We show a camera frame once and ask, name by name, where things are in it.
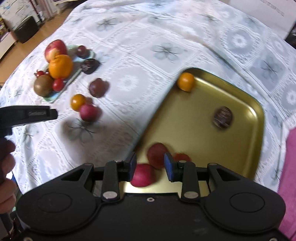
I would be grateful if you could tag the white lace floral tablecloth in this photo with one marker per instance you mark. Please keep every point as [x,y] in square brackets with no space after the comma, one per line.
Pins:
[138,58]

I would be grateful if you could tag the person's left hand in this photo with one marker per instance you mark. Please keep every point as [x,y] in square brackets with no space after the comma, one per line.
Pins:
[7,162]

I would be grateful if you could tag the gold metal tray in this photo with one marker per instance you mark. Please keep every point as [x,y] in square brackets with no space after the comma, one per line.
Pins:
[208,150]

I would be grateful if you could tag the red apple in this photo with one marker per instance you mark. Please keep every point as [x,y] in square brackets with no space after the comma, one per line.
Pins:
[54,49]

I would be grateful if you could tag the white cartoon cabinet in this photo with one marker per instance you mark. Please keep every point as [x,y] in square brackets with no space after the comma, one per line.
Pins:
[11,11]

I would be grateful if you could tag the white low shelf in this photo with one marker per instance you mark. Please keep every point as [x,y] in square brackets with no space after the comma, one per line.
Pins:
[5,45]

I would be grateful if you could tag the black speaker box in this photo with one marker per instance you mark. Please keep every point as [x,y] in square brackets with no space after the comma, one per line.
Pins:
[26,30]

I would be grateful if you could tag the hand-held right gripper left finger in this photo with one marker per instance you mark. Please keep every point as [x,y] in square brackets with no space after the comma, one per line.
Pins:
[133,165]

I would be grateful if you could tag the red radish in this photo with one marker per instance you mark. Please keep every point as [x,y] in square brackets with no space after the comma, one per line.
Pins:
[89,112]
[144,175]

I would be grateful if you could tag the brown kiwi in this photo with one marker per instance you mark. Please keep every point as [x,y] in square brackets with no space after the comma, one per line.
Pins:
[42,85]

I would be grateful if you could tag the pink cloth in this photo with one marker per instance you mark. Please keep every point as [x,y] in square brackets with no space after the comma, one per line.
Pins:
[289,185]

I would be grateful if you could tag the orange cherry tomato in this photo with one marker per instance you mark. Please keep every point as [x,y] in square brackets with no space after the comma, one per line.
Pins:
[186,81]

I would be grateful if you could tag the small dark purple plum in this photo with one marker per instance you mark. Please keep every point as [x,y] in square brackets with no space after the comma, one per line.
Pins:
[82,51]

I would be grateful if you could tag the large red cherry tomato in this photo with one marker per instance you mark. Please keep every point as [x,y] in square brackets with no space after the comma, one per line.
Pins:
[156,156]

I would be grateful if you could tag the black dried persimmon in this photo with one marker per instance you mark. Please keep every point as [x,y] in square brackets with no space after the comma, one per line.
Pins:
[222,117]
[90,66]

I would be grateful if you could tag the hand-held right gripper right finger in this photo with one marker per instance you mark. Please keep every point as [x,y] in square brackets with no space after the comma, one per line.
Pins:
[168,168]

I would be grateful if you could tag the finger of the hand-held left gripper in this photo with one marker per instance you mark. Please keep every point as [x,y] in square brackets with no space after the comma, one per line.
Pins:
[53,114]

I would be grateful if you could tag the dark bag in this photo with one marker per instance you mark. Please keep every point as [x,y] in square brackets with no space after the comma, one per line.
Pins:
[291,39]

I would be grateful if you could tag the orange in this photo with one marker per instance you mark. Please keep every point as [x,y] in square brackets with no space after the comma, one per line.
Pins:
[60,67]

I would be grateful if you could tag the small red cherry tomato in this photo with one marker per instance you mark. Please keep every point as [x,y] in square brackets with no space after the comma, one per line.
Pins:
[41,73]

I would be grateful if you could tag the light green tray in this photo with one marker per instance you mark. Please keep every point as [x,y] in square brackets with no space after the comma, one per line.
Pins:
[54,98]

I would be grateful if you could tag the yellow green cherry tomato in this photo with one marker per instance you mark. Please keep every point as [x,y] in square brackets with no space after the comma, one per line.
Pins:
[78,102]

